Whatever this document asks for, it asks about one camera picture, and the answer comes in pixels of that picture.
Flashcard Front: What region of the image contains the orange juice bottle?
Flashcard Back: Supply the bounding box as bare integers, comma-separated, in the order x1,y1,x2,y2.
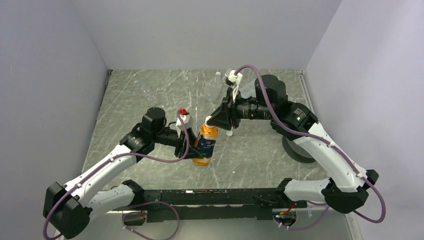
192,123,219,167

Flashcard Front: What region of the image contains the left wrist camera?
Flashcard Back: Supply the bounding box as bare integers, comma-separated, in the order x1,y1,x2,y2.
175,108,193,138

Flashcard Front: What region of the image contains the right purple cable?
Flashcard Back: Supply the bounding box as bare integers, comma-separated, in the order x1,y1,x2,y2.
233,64,387,232

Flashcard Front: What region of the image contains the white cap with logo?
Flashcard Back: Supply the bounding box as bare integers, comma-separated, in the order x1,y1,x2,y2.
204,116,215,129

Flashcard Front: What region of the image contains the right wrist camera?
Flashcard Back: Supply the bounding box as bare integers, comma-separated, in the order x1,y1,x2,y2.
223,68,243,103

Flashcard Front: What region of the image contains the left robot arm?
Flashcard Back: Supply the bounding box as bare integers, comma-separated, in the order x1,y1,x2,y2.
42,107,201,240

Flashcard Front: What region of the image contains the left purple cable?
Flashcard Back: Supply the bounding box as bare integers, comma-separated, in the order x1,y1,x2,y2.
42,110,191,240

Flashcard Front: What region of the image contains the purple cable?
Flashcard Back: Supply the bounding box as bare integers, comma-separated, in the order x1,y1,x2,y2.
42,110,191,240
233,64,387,232

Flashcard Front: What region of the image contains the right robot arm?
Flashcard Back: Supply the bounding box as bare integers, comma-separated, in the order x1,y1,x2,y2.
207,73,379,214

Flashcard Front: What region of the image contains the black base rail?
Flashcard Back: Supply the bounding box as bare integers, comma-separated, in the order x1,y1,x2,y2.
120,188,308,223

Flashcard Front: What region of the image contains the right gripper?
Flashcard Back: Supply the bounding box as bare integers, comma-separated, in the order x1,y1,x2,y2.
206,87,274,131

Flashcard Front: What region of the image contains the aluminium frame rail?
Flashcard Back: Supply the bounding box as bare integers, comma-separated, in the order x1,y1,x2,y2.
298,70,362,240

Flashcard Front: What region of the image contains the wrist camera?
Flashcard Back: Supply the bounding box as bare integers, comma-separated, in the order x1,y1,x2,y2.
175,108,193,138
223,68,243,103

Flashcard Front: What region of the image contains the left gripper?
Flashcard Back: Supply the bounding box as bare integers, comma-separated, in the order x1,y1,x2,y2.
152,126,204,159

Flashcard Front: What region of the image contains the short clear plastic bottle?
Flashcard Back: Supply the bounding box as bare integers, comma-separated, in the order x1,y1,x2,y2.
204,71,223,102

